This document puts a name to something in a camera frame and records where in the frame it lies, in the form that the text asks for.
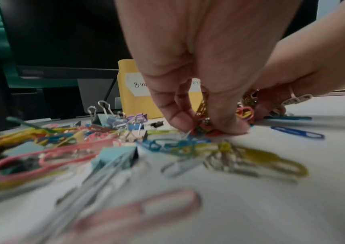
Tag person's left hand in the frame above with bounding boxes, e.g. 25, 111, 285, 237
113, 0, 305, 137

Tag person's right hand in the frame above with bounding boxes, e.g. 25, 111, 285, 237
241, 9, 345, 120

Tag yellow divided plastic bin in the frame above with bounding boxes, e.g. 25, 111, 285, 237
116, 59, 209, 120

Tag pile of colorful clips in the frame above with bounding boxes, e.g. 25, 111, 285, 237
0, 100, 325, 244

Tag black monitor stand base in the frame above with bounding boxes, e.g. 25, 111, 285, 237
77, 78, 122, 117

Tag black computer monitor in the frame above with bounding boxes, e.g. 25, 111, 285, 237
0, 0, 320, 79

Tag silver finger ring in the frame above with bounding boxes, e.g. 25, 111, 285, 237
281, 84, 314, 107

